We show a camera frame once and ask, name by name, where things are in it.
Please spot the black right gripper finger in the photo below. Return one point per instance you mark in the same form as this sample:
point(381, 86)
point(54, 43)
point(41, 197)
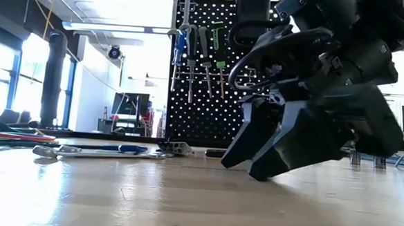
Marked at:
point(252, 136)
point(304, 142)

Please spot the green black Craftsman screwdriver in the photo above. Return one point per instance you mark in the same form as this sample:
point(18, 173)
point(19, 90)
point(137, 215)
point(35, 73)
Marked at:
point(219, 41)

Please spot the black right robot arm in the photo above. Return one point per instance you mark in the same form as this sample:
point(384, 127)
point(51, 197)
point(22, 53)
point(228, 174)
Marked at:
point(383, 18)

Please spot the blue metal beam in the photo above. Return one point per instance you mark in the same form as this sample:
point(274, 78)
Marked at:
point(367, 159)

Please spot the chrome socket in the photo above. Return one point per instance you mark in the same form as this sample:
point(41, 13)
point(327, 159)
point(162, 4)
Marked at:
point(355, 158)
point(379, 162)

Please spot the black metal pegboard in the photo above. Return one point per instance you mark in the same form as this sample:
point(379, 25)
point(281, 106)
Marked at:
point(201, 123)

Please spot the black pegboard bin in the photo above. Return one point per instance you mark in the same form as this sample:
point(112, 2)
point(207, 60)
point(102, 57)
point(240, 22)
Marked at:
point(252, 8)

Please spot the fluorescent light fixture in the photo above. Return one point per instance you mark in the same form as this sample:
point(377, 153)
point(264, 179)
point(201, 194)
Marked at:
point(106, 27)

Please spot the black padded column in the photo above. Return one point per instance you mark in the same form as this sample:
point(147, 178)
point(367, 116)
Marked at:
point(52, 84)

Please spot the black aluminium frame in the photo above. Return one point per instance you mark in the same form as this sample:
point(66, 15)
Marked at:
point(100, 136)

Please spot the round black ceiling camera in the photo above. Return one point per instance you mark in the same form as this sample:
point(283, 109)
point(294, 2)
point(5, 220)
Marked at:
point(114, 53)

